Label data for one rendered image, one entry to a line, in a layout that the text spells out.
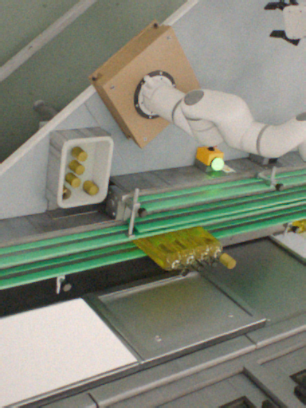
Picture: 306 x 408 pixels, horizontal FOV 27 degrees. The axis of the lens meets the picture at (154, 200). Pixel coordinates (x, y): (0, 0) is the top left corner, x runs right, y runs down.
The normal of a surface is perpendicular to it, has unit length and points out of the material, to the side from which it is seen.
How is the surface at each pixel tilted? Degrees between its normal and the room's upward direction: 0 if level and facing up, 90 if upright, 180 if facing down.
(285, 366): 90
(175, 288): 90
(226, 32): 0
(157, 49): 0
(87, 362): 90
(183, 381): 90
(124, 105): 0
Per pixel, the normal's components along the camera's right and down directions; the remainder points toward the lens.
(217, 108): -0.52, -0.39
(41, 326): 0.15, -0.89
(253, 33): 0.57, 0.44
